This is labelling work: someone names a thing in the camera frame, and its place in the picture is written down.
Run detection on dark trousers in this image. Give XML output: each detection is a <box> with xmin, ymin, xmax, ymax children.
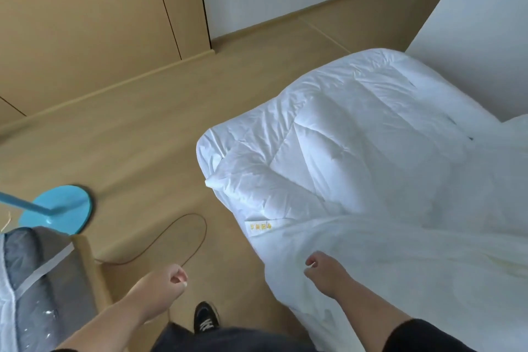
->
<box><xmin>149</xmin><ymin>322</ymin><xmax>316</xmax><ymax>352</ymax></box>

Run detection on blue floor lamp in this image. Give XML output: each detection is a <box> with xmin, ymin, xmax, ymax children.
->
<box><xmin>0</xmin><ymin>185</ymin><xmax>94</xmax><ymax>236</ymax></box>

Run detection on black sleeve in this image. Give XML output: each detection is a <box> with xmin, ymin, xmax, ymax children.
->
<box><xmin>381</xmin><ymin>318</ymin><xmax>480</xmax><ymax>352</ymax></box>

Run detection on person's left forearm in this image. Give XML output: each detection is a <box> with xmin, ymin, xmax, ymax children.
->
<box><xmin>51</xmin><ymin>279</ymin><xmax>159</xmax><ymax>352</ymax></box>

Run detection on thin brown cable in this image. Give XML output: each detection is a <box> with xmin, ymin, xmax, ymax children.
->
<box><xmin>95</xmin><ymin>213</ymin><xmax>208</xmax><ymax>269</ymax></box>

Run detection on black and white shoe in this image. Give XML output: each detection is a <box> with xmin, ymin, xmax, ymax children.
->
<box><xmin>193</xmin><ymin>301</ymin><xmax>220</xmax><ymax>335</ymax></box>

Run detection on white quilted duvet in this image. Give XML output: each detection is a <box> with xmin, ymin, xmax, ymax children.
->
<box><xmin>196</xmin><ymin>48</ymin><xmax>528</xmax><ymax>237</ymax></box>

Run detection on person's right hand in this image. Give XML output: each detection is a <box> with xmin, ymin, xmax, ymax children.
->
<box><xmin>304</xmin><ymin>251</ymin><xmax>356</xmax><ymax>300</ymax></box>

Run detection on light wooden furniture frame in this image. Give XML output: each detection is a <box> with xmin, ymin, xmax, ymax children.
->
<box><xmin>71</xmin><ymin>234</ymin><xmax>114</xmax><ymax>318</ymax></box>

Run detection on white duvet cover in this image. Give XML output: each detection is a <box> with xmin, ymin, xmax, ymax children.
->
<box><xmin>247</xmin><ymin>114</ymin><xmax>528</xmax><ymax>352</ymax></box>

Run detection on person's left hand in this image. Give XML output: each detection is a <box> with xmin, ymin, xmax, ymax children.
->
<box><xmin>136</xmin><ymin>264</ymin><xmax>189</xmax><ymax>322</ymax></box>

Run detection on grey cushion in clear plastic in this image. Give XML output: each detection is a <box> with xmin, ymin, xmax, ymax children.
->
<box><xmin>0</xmin><ymin>225</ymin><xmax>98</xmax><ymax>352</ymax></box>

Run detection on light wooden wardrobe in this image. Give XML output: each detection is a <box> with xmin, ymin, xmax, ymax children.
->
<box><xmin>0</xmin><ymin>0</ymin><xmax>217</xmax><ymax>125</ymax></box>

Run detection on person's right forearm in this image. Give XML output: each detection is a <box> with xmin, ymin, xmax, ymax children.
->
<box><xmin>330</xmin><ymin>277</ymin><xmax>414</xmax><ymax>349</ymax></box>

